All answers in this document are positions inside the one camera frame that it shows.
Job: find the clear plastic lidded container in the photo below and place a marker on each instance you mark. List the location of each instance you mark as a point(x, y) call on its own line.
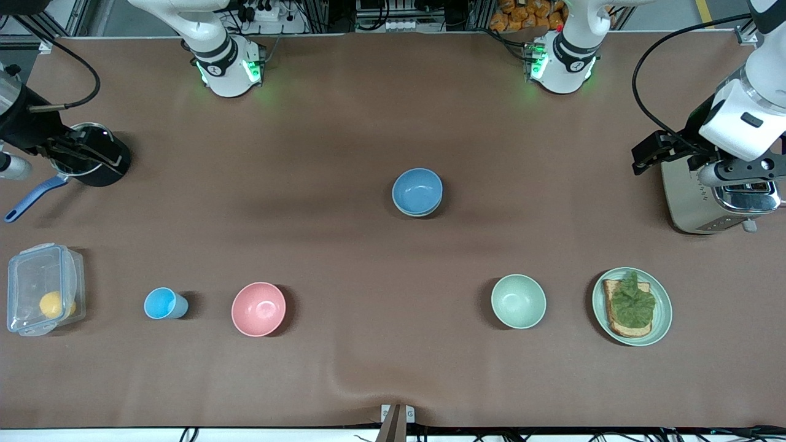
point(31, 276)

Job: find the white power strip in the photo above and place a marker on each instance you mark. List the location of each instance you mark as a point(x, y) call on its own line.
point(402, 25)
point(264, 13)

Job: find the yellow lemon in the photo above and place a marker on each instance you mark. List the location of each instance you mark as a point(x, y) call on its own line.
point(51, 304)

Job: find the pale green plate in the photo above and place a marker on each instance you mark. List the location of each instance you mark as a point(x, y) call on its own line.
point(662, 319)

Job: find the cream and chrome toaster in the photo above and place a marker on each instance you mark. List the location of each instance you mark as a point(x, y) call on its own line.
point(684, 196)

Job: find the blue bowl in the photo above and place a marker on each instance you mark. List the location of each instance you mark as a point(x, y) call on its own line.
point(417, 190)

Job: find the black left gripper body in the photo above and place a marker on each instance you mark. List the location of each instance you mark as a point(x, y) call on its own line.
point(692, 139)

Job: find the pink bowl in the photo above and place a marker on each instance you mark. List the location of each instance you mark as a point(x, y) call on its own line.
point(258, 309)

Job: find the pale green bowl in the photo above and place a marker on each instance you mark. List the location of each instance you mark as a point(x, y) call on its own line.
point(417, 214)
point(518, 301)

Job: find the bag of orange snacks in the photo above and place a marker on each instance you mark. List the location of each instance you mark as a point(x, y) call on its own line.
point(522, 13)

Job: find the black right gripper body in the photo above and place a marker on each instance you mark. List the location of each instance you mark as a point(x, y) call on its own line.
point(26, 128)

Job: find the toast slice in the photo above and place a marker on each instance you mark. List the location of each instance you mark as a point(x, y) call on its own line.
point(626, 331)

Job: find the brown table cloth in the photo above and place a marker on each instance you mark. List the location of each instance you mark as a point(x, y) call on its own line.
point(393, 276)

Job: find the green lettuce leaf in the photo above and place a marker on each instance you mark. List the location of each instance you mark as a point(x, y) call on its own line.
point(632, 304)

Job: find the blue plastic cup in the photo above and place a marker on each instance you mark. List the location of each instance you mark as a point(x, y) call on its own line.
point(161, 303)

